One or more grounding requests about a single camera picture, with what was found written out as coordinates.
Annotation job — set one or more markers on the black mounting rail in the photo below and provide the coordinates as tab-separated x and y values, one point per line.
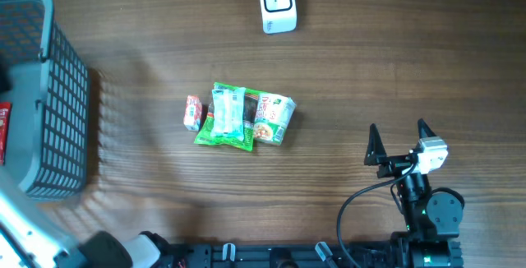
287	255

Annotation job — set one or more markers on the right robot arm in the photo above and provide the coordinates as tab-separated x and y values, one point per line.
432	215

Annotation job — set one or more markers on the green snack bag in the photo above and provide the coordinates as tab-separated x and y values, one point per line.
204	136

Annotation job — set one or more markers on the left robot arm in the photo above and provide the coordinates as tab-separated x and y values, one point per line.
32	236

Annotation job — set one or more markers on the light blue clear packet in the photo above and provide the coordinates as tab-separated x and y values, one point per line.
228	113

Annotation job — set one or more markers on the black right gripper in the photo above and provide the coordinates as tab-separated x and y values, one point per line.
376	155

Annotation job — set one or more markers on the instant noodle cup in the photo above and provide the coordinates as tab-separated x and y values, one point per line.
273	115

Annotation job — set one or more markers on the grey plastic shopping basket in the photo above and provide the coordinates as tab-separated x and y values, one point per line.
48	87

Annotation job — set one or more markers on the red coffee stick sachet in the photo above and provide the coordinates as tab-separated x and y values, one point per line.
5	109

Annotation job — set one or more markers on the small red white carton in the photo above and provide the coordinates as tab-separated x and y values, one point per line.
193	113

